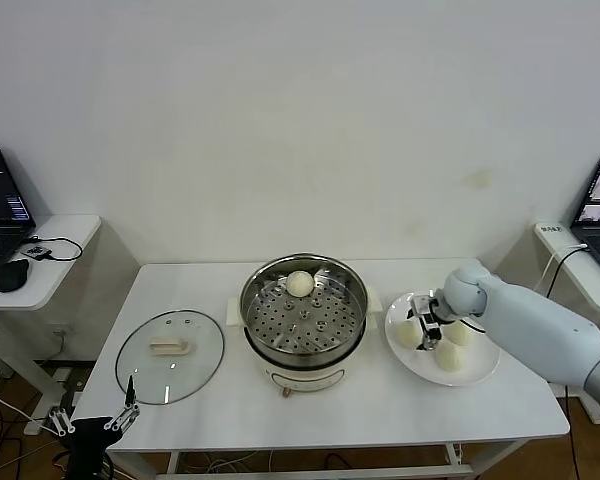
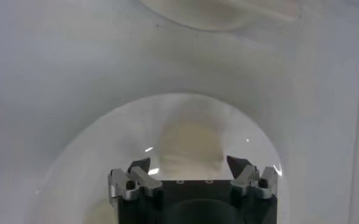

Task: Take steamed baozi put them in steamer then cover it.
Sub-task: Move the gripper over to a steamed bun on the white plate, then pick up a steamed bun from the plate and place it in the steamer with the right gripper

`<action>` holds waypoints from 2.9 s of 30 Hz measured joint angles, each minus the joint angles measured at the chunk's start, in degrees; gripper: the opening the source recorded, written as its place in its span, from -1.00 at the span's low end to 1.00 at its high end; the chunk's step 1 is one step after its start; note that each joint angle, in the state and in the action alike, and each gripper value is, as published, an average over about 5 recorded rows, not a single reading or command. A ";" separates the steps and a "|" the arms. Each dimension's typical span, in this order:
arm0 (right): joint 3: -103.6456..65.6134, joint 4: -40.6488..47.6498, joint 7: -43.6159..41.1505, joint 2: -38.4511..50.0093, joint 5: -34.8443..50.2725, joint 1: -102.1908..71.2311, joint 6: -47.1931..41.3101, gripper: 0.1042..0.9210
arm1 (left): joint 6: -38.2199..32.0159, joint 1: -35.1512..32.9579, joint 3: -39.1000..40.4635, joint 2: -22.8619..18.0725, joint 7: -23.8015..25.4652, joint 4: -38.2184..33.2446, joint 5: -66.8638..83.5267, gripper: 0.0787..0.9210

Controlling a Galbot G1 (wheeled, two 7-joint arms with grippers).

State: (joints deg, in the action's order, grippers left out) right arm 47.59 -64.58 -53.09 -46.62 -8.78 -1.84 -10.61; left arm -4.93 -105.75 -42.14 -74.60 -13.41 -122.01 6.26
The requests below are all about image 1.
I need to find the tangled thin white cable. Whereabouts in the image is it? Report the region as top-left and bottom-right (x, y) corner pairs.
(177, 451), (266, 474)

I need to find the black hub cable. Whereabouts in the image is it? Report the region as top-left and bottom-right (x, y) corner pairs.
(27, 234), (84, 264)

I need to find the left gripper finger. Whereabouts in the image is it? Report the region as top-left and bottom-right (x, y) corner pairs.
(48, 407), (76, 437)
(103, 375), (141, 432)

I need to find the white work table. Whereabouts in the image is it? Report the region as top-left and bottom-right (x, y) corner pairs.
(61, 257), (571, 480)

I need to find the glass lid with cream handle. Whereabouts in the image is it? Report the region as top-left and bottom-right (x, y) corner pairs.
(114, 309), (226, 405)

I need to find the stainless steel steamer basket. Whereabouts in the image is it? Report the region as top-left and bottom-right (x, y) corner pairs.
(239, 253), (369, 364)

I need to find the white floor power strip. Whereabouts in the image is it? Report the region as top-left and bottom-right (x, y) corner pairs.
(53, 368), (87, 402)

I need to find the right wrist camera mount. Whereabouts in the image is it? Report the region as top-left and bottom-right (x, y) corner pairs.
(410, 294), (437, 316)

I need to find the black floor cable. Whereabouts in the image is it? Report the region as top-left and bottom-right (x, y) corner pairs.
(0, 399), (31, 480)

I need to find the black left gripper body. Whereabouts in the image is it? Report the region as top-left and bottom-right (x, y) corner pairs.
(65, 418), (125, 480)

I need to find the black computer mouse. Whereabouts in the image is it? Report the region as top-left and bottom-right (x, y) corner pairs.
(0, 258), (31, 294)

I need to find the white laptop cable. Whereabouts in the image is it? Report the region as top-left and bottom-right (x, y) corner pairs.
(539, 242), (586, 294)

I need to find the white round plate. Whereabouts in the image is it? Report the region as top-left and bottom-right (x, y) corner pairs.
(383, 288), (501, 387)

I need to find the black cable with adapter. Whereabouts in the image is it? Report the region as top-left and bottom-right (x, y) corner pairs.
(549, 245), (590, 480)

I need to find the white steamed baozi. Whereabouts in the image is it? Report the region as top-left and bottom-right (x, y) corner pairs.
(395, 321), (424, 349)
(285, 269), (315, 299)
(444, 319), (477, 347)
(433, 342), (467, 374)

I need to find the white side desk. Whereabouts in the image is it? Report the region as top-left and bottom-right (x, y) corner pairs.
(0, 214), (103, 436)
(532, 222), (600, 426)

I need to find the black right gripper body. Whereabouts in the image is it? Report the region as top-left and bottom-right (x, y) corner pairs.
(418, 298), (451, 345)

